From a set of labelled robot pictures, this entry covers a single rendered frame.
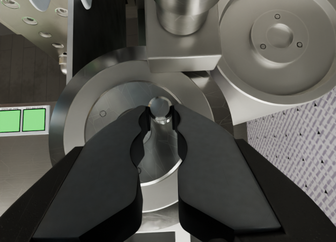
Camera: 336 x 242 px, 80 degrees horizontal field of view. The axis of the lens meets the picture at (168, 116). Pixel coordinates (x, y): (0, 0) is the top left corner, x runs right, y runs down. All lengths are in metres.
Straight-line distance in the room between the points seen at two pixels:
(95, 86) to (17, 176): 0.47
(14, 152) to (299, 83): 0.58
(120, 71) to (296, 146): 0.22
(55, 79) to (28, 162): 1.81
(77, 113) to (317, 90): 0.19
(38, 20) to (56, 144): 0.31
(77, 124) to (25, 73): 2.42
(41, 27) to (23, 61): 2.18
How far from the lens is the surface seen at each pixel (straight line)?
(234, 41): 0.19
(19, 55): 2.70
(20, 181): 0.60
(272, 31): 0.21
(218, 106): 0.17
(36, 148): 0.58
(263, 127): 0.37
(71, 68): 0.20
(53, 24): 0.46
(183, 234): 0.53
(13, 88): 2.63
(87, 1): 0.20
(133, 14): 0.63
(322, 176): 0.27
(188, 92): 0.16
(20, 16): 0.46
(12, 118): 0.61
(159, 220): 0.17
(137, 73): 0.16
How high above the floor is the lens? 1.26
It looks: 8 degrees down
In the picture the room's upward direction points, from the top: 177 degrees clockwise
